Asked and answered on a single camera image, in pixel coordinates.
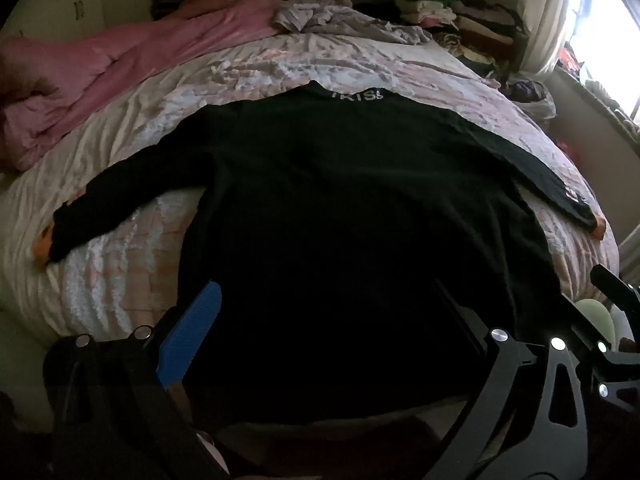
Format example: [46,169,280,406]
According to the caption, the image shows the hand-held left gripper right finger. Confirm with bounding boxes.
[415,280,591,480]

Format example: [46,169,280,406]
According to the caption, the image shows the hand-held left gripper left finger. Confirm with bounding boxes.
[44,280,231,480]

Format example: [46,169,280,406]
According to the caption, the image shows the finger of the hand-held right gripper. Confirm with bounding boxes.
[562,292,640,411]
[590,264,640,311]

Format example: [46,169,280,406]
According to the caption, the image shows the black long-sleeved shirt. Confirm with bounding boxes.
[32,80,608,426]

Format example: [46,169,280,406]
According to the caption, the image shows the pile of folded clothes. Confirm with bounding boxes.
[395,0,531,81]

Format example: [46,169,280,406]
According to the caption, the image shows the pale green object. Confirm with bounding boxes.
[575,299,617,356]

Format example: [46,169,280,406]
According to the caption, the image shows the colourful clutter heap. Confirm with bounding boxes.
[560,47,640,136]

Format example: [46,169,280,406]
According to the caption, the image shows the white plastic bag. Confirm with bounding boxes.
[505,77,556,121]

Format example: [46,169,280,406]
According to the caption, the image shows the window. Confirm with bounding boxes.
[565,0,640,126]

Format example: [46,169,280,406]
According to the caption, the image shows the pink duvet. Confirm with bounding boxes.
[0,0,281,173]

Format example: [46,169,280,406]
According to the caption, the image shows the bed with patterned cover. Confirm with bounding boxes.
[0,30,621,441]

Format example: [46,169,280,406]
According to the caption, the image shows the cream curtain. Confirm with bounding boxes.
[517,0,586,78]

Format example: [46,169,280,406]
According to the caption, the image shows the crumpled lilac cloth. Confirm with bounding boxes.
[272,0,433,46]

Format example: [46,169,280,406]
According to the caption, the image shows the cream wardrobe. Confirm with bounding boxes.
[0,0,151,43]

